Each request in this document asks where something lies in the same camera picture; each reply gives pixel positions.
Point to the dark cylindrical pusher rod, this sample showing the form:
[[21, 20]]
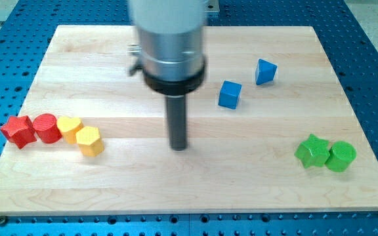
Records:
[[176, 121]]

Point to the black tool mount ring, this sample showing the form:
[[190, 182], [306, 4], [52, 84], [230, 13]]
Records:
[[176, 88]]

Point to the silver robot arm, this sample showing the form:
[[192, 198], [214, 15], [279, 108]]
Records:
[[169, 53]]

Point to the yellow hexagon block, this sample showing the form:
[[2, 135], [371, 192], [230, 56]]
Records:
[[89, 141]]

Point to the green star block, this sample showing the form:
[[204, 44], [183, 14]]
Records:
[[313, 152]]

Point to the red star block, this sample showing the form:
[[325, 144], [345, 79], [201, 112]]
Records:
[[19, 130]]

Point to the blue cube block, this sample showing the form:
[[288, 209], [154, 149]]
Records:
[[229, 94]]

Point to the blue triangular prism block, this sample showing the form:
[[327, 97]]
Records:
[[264, 72]]

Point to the light wooden board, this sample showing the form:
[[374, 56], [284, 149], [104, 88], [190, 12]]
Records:
[[237, 160]]

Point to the yellow heart block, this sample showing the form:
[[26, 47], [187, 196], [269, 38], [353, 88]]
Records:
[[68, 127]]

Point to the red cylinder block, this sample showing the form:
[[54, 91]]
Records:
[[46, 128]]

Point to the green cylinder block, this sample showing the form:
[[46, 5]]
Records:
[[341, 154]]

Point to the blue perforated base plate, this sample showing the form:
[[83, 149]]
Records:
[[27, 32]]

